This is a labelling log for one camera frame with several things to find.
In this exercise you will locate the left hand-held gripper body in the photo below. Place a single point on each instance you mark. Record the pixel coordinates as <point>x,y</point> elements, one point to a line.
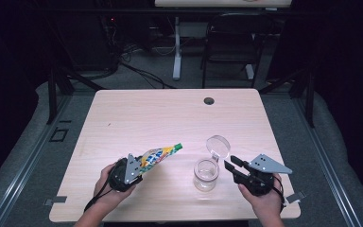
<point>119,176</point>

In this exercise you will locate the black folding chair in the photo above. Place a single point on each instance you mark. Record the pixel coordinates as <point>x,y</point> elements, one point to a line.
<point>233,47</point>

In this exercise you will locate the person's right hand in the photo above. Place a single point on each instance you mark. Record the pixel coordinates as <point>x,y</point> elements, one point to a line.
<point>264,205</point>

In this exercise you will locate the grey tape piece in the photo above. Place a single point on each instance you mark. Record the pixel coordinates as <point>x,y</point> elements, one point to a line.
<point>295,197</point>
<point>56,200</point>

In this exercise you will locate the black metal stand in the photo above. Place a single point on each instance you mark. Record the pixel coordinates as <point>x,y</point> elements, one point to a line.
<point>52,94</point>
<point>309,97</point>

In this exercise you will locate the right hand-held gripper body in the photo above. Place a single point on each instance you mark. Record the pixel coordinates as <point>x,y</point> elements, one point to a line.
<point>258,183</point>

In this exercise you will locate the yellow pouch with green cap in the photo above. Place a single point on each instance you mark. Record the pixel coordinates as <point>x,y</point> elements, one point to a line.
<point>159,156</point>

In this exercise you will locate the person's left hand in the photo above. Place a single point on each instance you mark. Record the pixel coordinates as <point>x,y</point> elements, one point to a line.
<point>107,195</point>

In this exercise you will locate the clear glass jar with lid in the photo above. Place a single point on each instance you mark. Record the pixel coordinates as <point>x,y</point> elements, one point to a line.
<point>206,173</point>

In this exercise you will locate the white desk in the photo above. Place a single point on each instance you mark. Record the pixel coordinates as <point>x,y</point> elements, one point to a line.
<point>177,47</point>

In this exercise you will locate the aluminium floor rail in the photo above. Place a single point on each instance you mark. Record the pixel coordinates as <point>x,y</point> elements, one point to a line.
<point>28,164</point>
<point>327,164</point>

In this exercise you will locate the black equipment with red light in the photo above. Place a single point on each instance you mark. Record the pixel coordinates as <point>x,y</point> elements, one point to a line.
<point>91,41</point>

